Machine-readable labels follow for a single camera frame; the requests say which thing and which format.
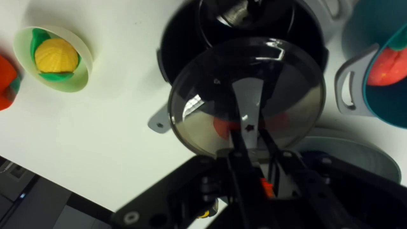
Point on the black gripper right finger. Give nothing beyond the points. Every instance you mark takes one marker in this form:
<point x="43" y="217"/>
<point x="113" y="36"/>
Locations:
<point x="313" y="208"/>

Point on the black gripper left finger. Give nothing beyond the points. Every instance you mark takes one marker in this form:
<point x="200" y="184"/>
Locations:
<point x="249" y="193"/>

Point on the dark transparent pot lid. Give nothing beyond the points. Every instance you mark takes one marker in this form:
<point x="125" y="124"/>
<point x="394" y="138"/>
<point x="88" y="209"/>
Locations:
<point x="202" y="107"/>

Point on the blue toy pot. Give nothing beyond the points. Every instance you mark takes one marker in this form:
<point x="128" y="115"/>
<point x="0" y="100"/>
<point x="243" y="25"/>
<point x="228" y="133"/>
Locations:
<point x="354" y="96"/>

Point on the red toy tomato in pot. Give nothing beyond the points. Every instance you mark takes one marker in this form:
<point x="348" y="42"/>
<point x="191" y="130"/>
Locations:
<point x="388" y="69"/>

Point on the grey round plate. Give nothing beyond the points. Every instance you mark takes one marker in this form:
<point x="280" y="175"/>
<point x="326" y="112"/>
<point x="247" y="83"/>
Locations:
<point x="351" y="149"/>

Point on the small bowl with yellow toy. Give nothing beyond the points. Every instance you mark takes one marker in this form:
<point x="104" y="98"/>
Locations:
<point x="55" y="56"/>

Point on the red toy apple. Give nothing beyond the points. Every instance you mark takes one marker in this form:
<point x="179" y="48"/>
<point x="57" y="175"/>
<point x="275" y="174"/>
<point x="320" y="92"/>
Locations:
<point x="9" y="83"/>

